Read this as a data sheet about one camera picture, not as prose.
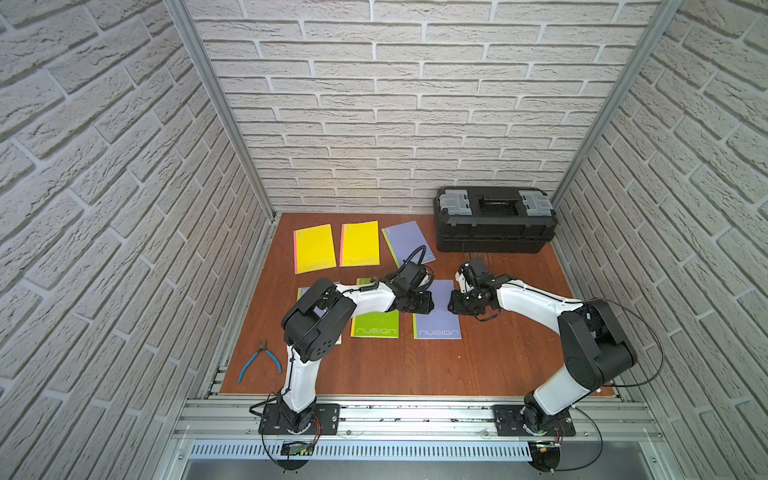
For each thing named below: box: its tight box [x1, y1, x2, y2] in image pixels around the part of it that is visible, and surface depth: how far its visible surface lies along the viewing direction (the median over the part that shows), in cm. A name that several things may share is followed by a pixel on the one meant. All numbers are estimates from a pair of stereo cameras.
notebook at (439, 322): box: [412, 280, 462, 339], surface depth 91 cm
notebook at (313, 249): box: [293, 223, 337, 275], surface depth 112 cm
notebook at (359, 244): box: [339, 220, 380, 267], surface depth 112 cm
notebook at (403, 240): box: [381, 221, 437, 269], surface depth 116 cm
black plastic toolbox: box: [433, 186, 559, 254], surface depth 102 cm
